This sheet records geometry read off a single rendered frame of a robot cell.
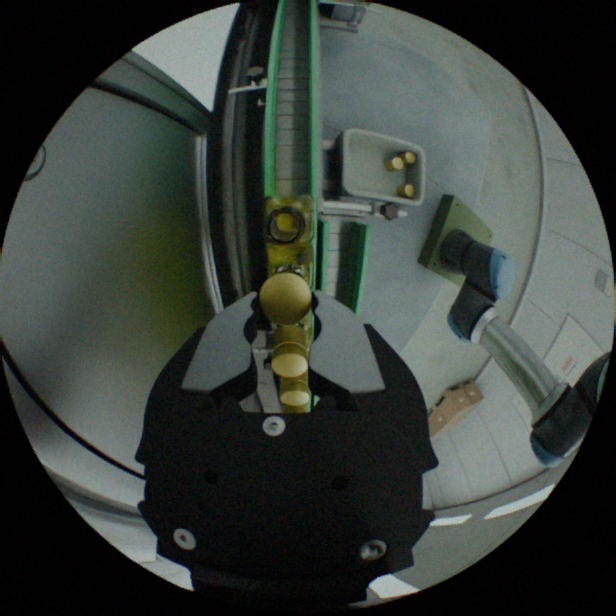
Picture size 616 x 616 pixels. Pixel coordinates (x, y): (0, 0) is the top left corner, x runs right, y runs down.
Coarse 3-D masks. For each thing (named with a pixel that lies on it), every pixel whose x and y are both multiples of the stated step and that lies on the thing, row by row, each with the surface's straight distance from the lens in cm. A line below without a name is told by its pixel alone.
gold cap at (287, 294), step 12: (276, 276) 12; (288, 276) 12; (264, 288) 12; (276, 288) 12; (288, 288) 12; (300, 288) 12; (264, 300) 12; (276, 300) 12; (288, 300) 12; (300, 300) 12; (264, 312) 12; (276, 312) 12; (288, 312) 12; (300, 312) 12; (288, 324) 12
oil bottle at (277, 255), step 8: (272, 248) 21; (280, 248) 21; (288, 248) 21; (296, 248) 20; (304, 248) 21; (312, 248) 21; (272, 256) 20; (280, 256) 20; (288, 256) 20; (296, 256) 20; (304, 256) 20; (312, 256) 21; (272, 264) 20; (280, 264) 20; (296, 264) 19; (304, 264) 20; (312, 264) 20; (272, 272) 20; (304, 272) 20; (312, 272) 21; (312, 280) 21
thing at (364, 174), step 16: (352, 144) 56; (368, 144) 56; (384, 144) 55; (400, 144) 55; (352, 160) 54; (368, 160) 56; (384, 160) 58; (416, 160) 58; (352, 176) 54; (368, 176) 55; (384, 176) 57; (400, 176) 60; (416, 176) 57; (352, 192) 46; (368, 192) 47; (384, 192) 56; (416, 192) 56
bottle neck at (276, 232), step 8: (280, 208) 14; (288, 208) 14; (272, 216) 14; (296, 216) 14; (264, 224) 14; (272, 224) 14; (304, 224) 14; (272, 232) 14; (280, 232) 16; (288, 232) 17; (296, 232) 14; (304, 232) 14; (272, 240) 14; (280, 240) 14; (288, 240) 14; (296, 240) 14
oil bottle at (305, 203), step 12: (264, 204) 20; (276, 204) 19; (288, 204) 19; (300, 204) 19; (312, 204) 20; (264, 216) 19; (288, 216) 21; (312, 216) 19; (288, 228) 21; (312, 228) 20; (300, 240) 19; (312, 240) 21
